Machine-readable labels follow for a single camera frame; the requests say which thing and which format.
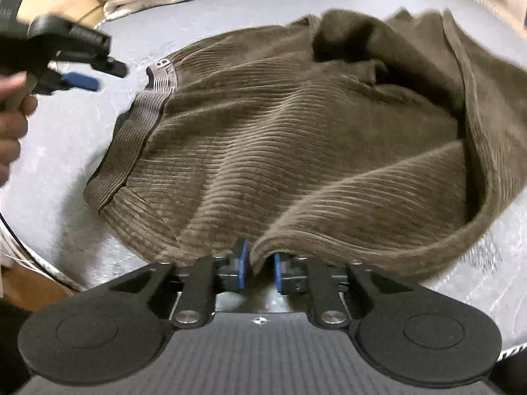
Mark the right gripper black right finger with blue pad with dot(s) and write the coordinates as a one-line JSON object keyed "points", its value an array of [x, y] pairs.
{"points": [[321, 284]]}

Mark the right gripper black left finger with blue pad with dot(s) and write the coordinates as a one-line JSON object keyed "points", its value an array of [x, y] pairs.
{"points": [[204, 280]]}

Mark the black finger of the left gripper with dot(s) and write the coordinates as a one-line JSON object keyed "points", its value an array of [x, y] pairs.
{"points": [[109, 66]]}

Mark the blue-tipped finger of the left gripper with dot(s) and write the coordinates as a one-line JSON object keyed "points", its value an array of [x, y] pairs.
{"points": [[80, 81]]}

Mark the brown corduroy pants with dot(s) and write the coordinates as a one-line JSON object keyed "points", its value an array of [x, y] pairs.
{"points": [[392, 142]]}

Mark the person's left hand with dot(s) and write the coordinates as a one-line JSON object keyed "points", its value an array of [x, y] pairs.
{"points": [[14, 120]]}

